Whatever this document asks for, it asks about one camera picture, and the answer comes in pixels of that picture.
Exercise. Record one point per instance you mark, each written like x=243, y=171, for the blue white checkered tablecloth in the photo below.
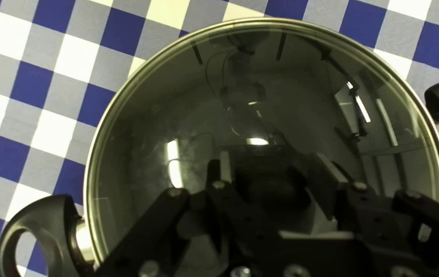
x=24, y=82

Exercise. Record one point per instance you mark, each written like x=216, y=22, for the black cooking pot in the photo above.
x=50, y=220

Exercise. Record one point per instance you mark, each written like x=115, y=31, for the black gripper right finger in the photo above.
x=398, y=231

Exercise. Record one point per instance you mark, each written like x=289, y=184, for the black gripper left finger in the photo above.
x=178, y=236

